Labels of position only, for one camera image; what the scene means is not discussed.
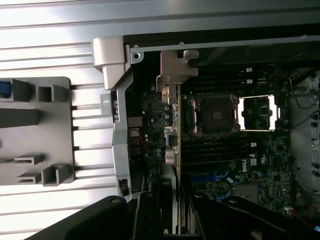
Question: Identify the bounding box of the blue expansion slot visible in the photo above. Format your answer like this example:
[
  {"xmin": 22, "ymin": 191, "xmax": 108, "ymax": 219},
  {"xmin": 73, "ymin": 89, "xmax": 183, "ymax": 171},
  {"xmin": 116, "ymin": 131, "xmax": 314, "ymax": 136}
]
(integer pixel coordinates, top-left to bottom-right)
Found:
[{"xmin": 191, "ymin": 171, "xmax": 235, "ymax": 185}]

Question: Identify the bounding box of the black RAM slot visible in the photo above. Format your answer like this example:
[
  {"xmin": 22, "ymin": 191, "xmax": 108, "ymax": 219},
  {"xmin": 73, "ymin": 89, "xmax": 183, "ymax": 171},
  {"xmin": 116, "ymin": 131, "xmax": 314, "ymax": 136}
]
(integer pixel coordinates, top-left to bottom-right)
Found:
[
  {"xmin": 198, "ymin": 73, "xmax": 253, "ymax": 79},
  {"xmin": 198, "ymin": 78, "xmax": 253, "ymax": 85},
  {"xmin": 181, "ymin": 153, "xmax": 256, "ymax": 160},
  {"xmin": 198, "ymin": 83, "xmax": 253, "ymax": 90},
  {"xmin": 198, "ymin": 68, "xmax": 253, "ymax": 74},
  {"xmin": 181, "ymin": 141, "xmax": 256, "ymax": 148},
  {"xmin": 181, "ymin": 147, "xmax": 256, "ymax": 154}
]

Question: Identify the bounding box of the open black PC case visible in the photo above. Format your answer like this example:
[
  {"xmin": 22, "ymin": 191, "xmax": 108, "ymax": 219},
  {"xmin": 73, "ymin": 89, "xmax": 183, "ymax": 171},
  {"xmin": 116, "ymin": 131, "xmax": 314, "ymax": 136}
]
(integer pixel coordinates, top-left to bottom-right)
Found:
[{"xmin": 91, "ymin": 32, "xmax": 320, "ymax": 240}]

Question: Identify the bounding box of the green motherboard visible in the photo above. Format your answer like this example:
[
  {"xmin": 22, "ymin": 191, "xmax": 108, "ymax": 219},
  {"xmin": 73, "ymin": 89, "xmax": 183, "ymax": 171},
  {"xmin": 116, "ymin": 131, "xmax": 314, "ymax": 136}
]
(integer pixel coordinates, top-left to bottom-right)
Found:
[{"xmin": 124, "ymin": 63, "xmax": 295, "ymax": 221}]

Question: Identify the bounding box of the CPU socket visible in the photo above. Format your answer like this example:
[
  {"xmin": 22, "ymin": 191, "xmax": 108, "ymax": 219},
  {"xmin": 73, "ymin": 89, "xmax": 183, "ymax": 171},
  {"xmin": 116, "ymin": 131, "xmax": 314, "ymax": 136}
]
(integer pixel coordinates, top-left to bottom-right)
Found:
[{"xmin": 183, "ymin": 93, "xmax": 240, "ymax": 138}]

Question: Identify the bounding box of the grey parts rack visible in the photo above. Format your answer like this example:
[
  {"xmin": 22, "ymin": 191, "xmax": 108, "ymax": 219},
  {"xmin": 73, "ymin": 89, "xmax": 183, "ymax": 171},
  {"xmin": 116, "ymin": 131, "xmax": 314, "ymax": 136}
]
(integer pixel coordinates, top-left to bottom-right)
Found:
[{"xmin": 0, "ymin": 76, "xmax": 76, "ymax": 187}]

